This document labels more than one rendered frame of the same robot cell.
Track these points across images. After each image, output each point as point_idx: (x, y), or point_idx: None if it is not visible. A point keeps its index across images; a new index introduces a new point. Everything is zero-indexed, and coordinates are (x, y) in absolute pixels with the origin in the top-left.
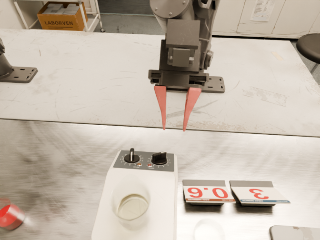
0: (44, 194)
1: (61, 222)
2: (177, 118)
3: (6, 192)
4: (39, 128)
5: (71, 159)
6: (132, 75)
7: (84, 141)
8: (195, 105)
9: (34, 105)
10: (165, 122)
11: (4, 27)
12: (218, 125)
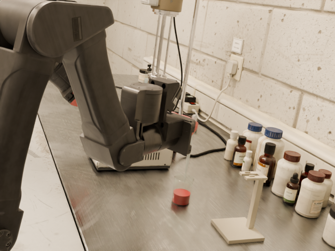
0: (153, 195)
1: (165, 184)
2: (38, 152)
3: (166, 212)
4: (89, 220)
5: (115, 191)
6: None
7: (91, 190)
8: None
9: (49, 238)
10: (45, 157)
11: None
12: (40, 138)
